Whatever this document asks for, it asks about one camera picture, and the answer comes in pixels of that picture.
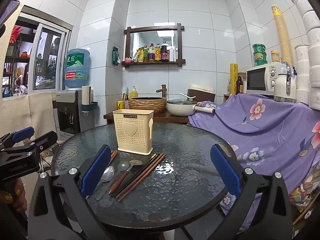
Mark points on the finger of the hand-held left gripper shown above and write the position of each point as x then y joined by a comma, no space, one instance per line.
43,140
23,133

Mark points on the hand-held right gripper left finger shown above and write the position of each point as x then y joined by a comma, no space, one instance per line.
96,170

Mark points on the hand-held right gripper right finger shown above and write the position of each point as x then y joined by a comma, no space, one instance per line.
225,170

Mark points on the all-metal spoon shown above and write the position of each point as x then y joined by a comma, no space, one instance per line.
108,173

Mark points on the dark mottled wooden chopstick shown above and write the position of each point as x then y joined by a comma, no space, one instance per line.
112,156

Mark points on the black chopstick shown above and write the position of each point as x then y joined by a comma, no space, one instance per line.
136,171
140,171

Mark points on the small metal spoon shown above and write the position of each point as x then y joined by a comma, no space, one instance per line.
136,162

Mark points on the reddish brown wooden chopstick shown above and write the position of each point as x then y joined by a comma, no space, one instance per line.
145,170
150,171

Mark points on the cream plastic utensil holder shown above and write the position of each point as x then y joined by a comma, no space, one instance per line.
132,130

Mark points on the person's left hand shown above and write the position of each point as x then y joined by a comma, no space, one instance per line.
11,195

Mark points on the water dispenser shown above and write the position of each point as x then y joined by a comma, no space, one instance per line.
66,112

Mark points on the purple floral cloth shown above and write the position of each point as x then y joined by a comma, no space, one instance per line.
262,130

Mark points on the white paper cup sleeve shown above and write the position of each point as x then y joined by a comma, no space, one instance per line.
86,95

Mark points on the yellow mug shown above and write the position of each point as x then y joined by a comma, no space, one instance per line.
120,104

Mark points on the floral small bottle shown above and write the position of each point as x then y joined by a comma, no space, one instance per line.
127,103

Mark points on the white pan with glass lid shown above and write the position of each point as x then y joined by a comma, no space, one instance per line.
181,108

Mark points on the blue water jug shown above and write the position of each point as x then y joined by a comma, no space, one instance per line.
76,67

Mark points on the brown and white rice cooker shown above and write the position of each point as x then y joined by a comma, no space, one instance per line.
202,92

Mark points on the sliding window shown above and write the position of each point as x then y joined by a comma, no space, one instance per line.
46,55

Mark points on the woven pattern basin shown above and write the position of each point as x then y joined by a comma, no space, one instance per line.
147,104

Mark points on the white rice paddle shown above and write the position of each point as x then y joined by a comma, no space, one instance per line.
186,95

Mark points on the yellow soap dispenser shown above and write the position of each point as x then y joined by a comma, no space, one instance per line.
133,93

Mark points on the brown glass bottle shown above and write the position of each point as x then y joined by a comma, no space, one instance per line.
239,86

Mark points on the yellow roll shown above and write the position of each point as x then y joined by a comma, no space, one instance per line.
233,78

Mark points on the red artificial flower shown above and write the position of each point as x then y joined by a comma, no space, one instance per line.
15,33

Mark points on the white microwave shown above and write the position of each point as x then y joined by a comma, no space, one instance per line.
265,78

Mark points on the bronze faucet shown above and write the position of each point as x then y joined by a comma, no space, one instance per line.
163,91

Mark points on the white kettle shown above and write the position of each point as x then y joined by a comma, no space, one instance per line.
283,87

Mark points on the green hanging packet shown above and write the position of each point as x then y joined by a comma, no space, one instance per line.
116,56

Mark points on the small pink bowl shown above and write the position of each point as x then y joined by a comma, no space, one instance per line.
128,60

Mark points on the yellow lidded jar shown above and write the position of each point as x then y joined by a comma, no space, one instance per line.
275,56

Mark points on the white plastic bottle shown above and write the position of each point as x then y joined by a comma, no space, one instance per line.
171,54

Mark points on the purple-labelled bottle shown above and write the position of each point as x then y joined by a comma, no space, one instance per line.
151,53

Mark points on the amber sauce bottle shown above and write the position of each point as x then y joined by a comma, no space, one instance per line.
157,53

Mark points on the dark soy sauce bottle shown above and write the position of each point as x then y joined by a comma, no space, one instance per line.
164,52

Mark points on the beige tall roll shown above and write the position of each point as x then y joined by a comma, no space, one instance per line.
282,35

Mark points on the wooden framed mirror shelf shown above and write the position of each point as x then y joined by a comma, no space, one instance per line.
153,27

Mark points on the teal wall holder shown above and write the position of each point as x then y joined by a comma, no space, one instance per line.
90,106

